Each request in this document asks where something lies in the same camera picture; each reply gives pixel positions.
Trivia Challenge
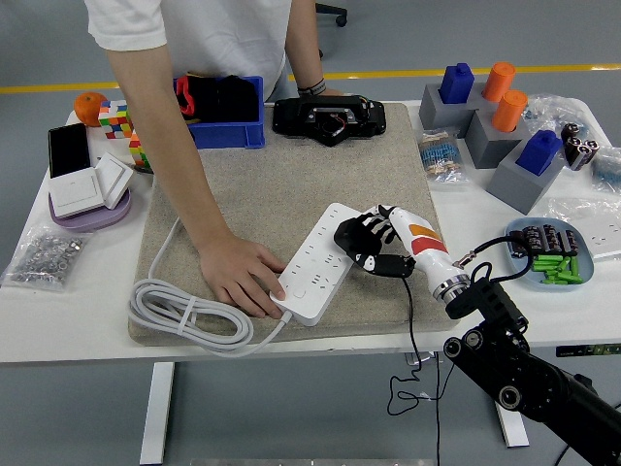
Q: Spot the multicolour puzzle cube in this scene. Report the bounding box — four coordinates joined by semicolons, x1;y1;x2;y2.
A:
128;131;154;171
98;99;135;141

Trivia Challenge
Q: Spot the black folded cloth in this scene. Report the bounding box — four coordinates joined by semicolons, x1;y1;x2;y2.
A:
215;74;260;122

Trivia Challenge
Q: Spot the white table leg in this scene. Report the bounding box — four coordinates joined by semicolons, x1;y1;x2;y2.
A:
139;361;176;466
494;402;531;449

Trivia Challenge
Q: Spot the bag of mixed resistors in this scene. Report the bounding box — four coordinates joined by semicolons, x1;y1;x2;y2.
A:
416;126;471;185

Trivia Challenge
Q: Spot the large white wall switch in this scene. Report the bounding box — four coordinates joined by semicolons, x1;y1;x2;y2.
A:
48;167;106;219

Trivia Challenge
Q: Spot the small white wall switch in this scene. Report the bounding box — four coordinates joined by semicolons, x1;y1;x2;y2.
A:
93;151;135;211

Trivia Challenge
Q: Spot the orange fruit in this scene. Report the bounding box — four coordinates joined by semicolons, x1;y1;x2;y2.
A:
73;91;109;128

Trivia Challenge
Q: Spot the person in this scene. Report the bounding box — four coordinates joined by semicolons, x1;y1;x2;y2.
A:
84;0;292;101

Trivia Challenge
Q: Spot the white wall socket panel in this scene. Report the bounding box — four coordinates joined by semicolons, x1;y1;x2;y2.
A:
579;216;621;261

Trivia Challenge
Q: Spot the thin black hanging cable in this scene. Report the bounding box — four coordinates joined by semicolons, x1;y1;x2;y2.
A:
433;353;457;466

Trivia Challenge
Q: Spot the clear bag holding socket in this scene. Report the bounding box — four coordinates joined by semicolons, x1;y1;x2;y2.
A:
546;195;621;262

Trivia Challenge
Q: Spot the black cloth with red trim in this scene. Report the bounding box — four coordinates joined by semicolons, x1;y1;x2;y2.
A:
175;72;219;127

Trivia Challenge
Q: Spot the black table control panel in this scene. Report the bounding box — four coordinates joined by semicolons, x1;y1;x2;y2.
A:
555;343;621;358

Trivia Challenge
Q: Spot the row of black capacitors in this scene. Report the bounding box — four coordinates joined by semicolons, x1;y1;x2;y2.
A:
507;223;582;258

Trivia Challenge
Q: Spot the orange cylinder peg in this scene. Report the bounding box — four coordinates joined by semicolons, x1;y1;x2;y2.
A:
491;88;529;133
481;61;515;103

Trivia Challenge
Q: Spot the grey block stand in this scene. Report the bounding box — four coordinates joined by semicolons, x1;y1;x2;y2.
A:
485;140;568;216
464;110;531;170
418;82;491;138

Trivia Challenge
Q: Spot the black plug with cord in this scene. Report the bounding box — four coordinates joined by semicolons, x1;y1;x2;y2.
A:
333;216;426;416

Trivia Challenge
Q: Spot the purple tray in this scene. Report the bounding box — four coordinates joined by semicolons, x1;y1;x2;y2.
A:
48;187;133;232

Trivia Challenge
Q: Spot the grey-brown mat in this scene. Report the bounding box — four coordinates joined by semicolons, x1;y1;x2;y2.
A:
126;101;462;347

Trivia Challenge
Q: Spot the black office chair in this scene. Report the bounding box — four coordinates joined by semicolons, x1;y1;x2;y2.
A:
314;2;349;60

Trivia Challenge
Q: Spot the bag of metal nuts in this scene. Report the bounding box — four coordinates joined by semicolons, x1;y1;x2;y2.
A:
1;222;91;293

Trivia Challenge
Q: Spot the person's left hand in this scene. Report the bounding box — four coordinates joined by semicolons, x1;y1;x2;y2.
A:
300;86;346;101

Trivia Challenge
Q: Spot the blue square peg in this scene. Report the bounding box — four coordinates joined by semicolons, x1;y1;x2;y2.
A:
439;62;475;105
514;129;564;177

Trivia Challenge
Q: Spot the white power strip with cable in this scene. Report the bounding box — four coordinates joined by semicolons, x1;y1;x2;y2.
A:
128;202;375;359

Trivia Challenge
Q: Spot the black electronic device housing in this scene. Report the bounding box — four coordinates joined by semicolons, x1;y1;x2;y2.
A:
271;94;388;148

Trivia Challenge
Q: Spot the black smartphone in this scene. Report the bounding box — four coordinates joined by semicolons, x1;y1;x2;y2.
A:
48;122;92;180

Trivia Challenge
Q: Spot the person's right hand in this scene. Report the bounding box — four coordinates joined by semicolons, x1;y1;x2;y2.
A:
198;235;288;320

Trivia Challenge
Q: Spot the blue plastic bin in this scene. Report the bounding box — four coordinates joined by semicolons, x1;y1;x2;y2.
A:
173;75;267;150

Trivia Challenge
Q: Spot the clear plastic bag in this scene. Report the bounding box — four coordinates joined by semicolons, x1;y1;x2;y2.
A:
522;92;591;135

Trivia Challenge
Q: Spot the bundle of black capacitors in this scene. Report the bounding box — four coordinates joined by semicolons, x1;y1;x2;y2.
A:
560;122;601;172

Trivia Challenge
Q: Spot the light blue tray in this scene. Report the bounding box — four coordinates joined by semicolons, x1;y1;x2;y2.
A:
504;216;596;292

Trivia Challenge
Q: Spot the bag of blue resistors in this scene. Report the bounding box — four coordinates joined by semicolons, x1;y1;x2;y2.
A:
590;144;621;194

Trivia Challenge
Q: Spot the pile of green standoffs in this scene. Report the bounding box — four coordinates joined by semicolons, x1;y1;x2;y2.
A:
530;254;582;285

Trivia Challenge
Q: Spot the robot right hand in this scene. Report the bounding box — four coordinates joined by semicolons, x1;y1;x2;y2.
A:
346;203;465;292

